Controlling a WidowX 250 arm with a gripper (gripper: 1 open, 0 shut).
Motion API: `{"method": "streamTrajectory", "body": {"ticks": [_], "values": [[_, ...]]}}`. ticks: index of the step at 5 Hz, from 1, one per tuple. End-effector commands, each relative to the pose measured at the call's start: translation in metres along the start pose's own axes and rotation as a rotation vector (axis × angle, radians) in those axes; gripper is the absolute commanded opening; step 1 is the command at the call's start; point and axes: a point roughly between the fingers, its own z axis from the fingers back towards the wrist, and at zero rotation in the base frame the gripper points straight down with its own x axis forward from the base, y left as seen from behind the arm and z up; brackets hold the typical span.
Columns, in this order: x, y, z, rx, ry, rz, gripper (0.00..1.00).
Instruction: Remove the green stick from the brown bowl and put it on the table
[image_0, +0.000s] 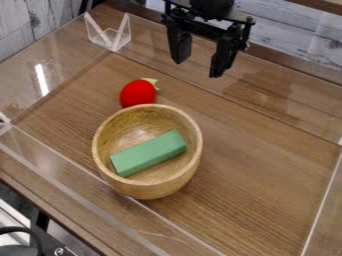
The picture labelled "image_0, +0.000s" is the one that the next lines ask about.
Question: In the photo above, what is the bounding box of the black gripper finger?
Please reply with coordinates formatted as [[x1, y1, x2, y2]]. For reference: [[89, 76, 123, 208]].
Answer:
[[210, 34, 239, 78], [167, 23, 192, 64]]

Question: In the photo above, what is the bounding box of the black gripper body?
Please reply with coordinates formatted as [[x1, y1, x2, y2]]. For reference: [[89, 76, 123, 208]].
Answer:
[[163, 0, 256, 50]]

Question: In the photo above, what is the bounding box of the light wooden bowl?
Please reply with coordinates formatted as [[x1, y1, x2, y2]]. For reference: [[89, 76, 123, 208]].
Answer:
[[92, 104, 203, 200]]

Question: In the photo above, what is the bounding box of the green rectangular block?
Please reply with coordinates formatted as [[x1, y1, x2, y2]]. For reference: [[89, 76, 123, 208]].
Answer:
[[109, 130, 187, 177]]

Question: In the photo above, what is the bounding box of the red plush strawberry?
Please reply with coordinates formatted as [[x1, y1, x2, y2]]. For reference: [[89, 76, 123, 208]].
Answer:
[[119, 78, 159, 108]]

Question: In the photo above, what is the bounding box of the clear acrylic corner bracket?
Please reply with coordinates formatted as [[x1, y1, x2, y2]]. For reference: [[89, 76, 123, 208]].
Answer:
[[84, 12, 131, 52]]

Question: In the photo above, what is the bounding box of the clear acrylic tray wall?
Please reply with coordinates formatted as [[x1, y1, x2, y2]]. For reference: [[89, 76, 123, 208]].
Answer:
[[0, 117, 222, 256]]

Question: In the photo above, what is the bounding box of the black cable under table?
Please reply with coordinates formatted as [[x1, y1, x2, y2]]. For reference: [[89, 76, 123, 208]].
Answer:
[[0, 225, 45, 256]]

